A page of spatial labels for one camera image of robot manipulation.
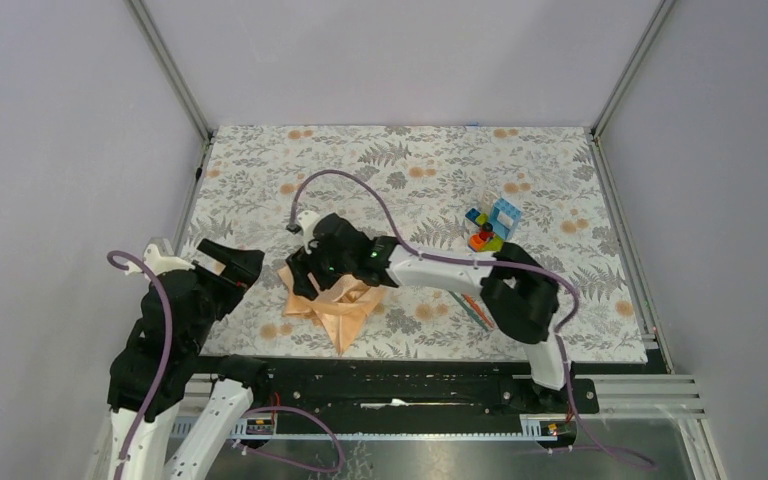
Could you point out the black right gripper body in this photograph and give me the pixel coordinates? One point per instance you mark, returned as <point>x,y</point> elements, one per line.
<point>319,261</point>

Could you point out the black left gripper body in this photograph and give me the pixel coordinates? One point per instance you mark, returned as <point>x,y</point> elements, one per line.
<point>223,292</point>

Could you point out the peach satin napkin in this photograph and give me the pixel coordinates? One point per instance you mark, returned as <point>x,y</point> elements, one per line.
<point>341,310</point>

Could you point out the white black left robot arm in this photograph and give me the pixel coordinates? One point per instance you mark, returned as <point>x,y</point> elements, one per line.
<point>148,378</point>

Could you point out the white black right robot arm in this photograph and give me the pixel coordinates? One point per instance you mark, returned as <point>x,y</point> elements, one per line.
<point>520,296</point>

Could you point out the floral patterned table mat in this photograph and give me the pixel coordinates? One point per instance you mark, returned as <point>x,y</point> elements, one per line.
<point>419,181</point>

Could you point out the orange plastic fork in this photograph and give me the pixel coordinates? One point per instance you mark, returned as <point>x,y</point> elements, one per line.
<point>478,311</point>

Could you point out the colourful toy brick pile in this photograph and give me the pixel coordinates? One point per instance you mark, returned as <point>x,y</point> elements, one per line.
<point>496,219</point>

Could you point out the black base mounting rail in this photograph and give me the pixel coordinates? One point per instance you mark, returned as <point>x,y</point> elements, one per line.
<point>418,397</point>

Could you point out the left aluminium frame post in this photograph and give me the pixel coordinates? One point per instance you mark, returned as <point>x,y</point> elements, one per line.
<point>152,35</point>

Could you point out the aluminium frame post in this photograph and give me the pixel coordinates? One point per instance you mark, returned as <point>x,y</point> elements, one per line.
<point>629,71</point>
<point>152,35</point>

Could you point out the right aluminium frame post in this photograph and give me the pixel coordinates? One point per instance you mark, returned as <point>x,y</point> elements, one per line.
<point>629,71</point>

